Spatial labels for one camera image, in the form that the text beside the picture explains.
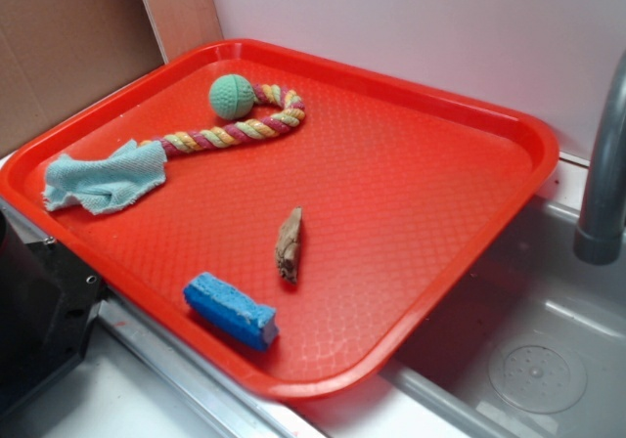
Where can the grey toy sink basin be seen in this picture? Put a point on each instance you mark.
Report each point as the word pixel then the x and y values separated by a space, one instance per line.
pixel 529 343

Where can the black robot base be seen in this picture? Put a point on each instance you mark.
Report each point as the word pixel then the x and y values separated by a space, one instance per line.
pixel 49 301

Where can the brown cardboard panel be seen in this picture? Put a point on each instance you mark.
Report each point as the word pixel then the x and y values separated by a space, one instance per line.
pixel 60 56

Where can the brown wood chip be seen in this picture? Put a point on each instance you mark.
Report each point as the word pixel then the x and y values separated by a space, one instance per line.
pixel 288 247

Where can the red plastic tray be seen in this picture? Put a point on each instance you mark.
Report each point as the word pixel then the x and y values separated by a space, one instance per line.
pixel 401 187

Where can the grey faucet spout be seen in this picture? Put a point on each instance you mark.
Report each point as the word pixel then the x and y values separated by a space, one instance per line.
pixel 601 224

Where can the green ball rope toy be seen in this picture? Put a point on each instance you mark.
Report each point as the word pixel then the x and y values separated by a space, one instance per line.
pixel 253 113

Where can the blue sponge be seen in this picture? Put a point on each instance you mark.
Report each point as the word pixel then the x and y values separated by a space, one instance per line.
pixel 232 311

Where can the light blue cloth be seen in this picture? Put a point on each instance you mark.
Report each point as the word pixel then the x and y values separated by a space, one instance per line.
pixel 106 185

